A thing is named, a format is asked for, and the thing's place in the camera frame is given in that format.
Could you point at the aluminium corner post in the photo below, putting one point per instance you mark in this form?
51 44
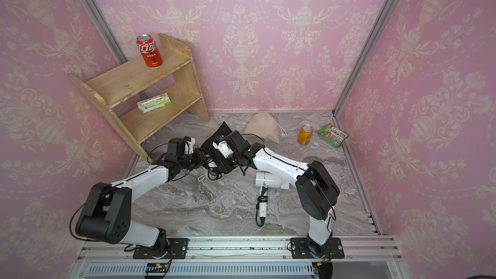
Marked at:
378 26
96 15

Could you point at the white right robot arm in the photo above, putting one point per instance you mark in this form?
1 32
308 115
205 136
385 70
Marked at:
317 191

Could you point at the green white box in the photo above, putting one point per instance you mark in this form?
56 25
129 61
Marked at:
154 103

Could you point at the green snack packet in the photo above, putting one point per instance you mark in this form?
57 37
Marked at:
330 134

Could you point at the red cola can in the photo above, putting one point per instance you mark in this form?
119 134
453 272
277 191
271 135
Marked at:
149 50

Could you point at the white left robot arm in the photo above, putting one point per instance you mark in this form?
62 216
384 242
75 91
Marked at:
106 216

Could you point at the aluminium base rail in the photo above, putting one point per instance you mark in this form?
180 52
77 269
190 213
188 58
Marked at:
245 257

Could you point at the beige hair dryer bag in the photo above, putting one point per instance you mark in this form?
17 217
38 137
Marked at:
265 126

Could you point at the right aluminium corner post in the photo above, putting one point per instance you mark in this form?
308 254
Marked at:
378 26

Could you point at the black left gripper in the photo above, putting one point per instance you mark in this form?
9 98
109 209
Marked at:
200 157

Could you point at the black drawstring bag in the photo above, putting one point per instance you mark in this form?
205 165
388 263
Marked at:
224 165

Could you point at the white hair dryer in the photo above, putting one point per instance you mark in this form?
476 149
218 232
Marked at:
213 172
265 181

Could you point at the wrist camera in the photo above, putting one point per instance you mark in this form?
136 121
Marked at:
189 145
221 145

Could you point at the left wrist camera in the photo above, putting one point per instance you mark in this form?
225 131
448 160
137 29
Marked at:
189 145

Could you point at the orange soda can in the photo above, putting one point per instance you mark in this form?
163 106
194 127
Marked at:
305 135

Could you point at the left aluminium corner post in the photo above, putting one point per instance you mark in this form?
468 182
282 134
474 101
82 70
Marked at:
96 15

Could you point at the wooden two-tier shelf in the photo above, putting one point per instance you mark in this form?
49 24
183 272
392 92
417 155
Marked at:
116 86

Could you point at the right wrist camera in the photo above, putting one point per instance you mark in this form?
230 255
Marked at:
221 145

